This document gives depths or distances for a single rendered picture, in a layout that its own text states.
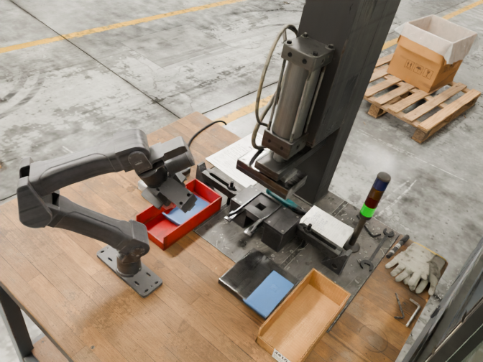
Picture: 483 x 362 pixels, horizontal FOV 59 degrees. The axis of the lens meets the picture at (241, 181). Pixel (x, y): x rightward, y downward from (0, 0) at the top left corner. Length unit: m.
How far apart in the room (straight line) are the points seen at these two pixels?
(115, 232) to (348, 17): 0.73
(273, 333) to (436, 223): 2.18
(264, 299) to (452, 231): 2.17
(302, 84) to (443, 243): 2.19
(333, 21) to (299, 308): 0.73
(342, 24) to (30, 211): 0.78
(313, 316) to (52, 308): 0.67
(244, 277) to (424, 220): 2.09
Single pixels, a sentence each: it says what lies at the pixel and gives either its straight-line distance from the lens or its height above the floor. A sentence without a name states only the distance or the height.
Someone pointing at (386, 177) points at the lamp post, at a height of 1.20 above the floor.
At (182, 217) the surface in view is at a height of 0.91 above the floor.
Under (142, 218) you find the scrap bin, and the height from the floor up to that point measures 0.93.
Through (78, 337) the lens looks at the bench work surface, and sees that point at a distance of 1.14.
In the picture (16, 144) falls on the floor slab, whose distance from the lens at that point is 3.21.
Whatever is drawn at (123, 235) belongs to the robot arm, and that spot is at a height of 1.07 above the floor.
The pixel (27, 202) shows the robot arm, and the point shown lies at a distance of 0.97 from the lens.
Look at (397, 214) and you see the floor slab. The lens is 3.09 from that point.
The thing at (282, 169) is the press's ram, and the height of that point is 1.18.
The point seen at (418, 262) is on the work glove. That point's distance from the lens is 1.46.
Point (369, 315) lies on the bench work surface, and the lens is 1.28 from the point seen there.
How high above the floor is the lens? 1.89
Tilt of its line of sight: 41 degrees down
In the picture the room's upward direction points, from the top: 11 degrees clockwise
